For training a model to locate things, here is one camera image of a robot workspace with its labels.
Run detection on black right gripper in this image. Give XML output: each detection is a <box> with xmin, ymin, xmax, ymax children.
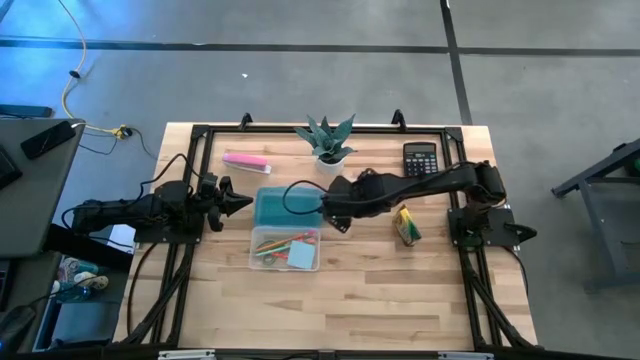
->
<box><xmin>322</xmin><ymin>175</ymin><xmax>364</xmax><ymax>235</ymax></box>

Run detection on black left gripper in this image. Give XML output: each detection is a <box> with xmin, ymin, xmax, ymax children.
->
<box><xmin>187</xmin><ymin>175</ymin><xmax>254</xmax><ymax>233</ymax></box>

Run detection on blue-lidded clear pencil box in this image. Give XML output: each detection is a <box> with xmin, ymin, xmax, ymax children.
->
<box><xmin>248</xmin><ymin>186</ymin><xmax>325</xmax><ymax>273</ymax></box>

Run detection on blue sticky notes pad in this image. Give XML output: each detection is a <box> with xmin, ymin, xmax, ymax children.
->
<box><xmin>286</xmin><ymin>239</ymin><xmax>317</xmax><ymax>270</ymax></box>

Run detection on yellow pencil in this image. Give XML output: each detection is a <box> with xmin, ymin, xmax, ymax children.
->
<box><xmin>267</xmin><ymin>232</ymin><xmax>312</xmax><ymax>249</ymax></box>

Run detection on green-handled scissors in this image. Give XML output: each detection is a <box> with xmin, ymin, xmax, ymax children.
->
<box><xmin>253</xmin><ymin>238</ymin><xmax>291</xmax><ymax>267</ymax></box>

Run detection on yellow and green crayon box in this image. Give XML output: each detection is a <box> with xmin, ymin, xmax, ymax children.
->
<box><xmin>392</xmin><ymin>203</ymin><xmax>423</xmax><ymax>247</ymax></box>

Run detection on teal pencil with orange end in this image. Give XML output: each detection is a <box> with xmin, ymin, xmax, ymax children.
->
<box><xmin>255</xmin><ymin>243</ymin><xmax>294</xmax><ymax>257</ymax></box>

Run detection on pink and white stapler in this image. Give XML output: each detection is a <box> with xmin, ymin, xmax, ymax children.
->
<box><xmin>221</xmin><ymin>152</ymin><xmax>273</xmax><ymax>175</ymax></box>

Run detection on white plant pot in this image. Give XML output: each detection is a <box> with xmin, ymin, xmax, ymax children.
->
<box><xmin>314</xmin><ymin>155</ymin><xmax>346</xmax><ymax>176</ymax></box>

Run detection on green succulent plant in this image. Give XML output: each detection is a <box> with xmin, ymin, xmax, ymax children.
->
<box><xmin>293</xmin><ymin>113</ymin><xmax>357</xmax><ymax>165</ymax></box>

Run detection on black calculator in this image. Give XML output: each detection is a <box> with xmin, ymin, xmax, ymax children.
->
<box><xmin>402</xmin><ymin>141</ymin><xmax>440</xmax><ymax>177</ymax></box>

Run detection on white bottle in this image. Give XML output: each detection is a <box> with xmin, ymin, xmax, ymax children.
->
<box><xmin>73</xmin><ymin>271</ymin><xmax>110</xmax><ymax>292</ymax></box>

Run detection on black storage cart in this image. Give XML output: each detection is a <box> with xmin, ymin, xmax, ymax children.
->
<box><xmin>0</xmin><ymin>224</ymin><xmax>136</xmax><ymax>354</ymax></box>

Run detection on black smartphone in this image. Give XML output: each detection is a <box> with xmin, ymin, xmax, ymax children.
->
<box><xmin>19</xmin><ymin>119</ymin><xmax>77</xmax><ymax>161</ymax></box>

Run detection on grey desk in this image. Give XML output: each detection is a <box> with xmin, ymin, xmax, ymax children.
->
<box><xmin>0</xmin><ymin>118</ymin><xmax>86</xmax><ymax>259</ymax></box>

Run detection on black flat floor device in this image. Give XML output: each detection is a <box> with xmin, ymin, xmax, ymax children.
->
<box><xmin>0</xmin><ymin>103</ymin><xmax>54</xmax><ymax>120</ymax></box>

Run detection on black keyboard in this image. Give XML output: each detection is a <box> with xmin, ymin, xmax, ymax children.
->
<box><xmin>0</xmin><ymin>144</ymin><xmax>24</xmax><ymax>191</ymax></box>

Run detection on grey metal stand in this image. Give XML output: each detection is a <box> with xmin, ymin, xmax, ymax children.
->
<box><xmin>551</xmin><ymin>137</ymin><xmax>640</xmax><ymax>294</ymax></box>

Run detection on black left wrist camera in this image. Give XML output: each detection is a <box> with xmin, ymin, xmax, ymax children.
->
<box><xmin>199</xmin><ymin>172</ymin><xmax>220</xmax><ymax>197</ymax></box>

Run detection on black right arm cable loop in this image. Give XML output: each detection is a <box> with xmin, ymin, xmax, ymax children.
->
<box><xmin>281</xmin><ymin>179</ymin><xmax>329</xmax><ymax>216</ymax></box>

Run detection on black metal table frame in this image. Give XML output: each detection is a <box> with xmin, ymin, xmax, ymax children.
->
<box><xmin>107</xmin><ymin>122</ymin><xmax>544</xmax><ymax>360</ymax></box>

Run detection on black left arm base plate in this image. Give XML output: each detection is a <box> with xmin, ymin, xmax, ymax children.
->
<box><xmin>133</xmin><ymin>219</ymin><xmax>205</xmax><ymax>245</ymax></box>

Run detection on yellow extension cable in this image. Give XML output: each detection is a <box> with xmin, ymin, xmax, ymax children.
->
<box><xmin>57</xmin><ymin>0</ymin><xmax>132</xmax><ymax>141</ymax></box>

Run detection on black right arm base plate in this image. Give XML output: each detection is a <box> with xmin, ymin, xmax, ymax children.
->
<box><xmin>447</xmin><ymin>205</ymin><xmax>539</xmax><ymax>249</ymax></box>

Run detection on white table bracket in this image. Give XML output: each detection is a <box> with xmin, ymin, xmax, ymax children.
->
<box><xmin>437</xmin><ymin>351</ymin><xmax>495</xmax><ymax>360</ymax></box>
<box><xmin>157</xmin><ymin>349</ymin><xmax>217</xmax><ymax>360</ymax></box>

